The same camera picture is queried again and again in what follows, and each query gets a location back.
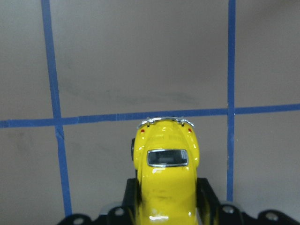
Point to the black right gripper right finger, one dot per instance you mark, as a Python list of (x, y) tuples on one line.
[(207, 202)]

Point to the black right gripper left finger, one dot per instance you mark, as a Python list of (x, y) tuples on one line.
[(131, 202)]

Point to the yellow beetle toy car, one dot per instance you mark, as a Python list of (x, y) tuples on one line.
[(166, 156)]

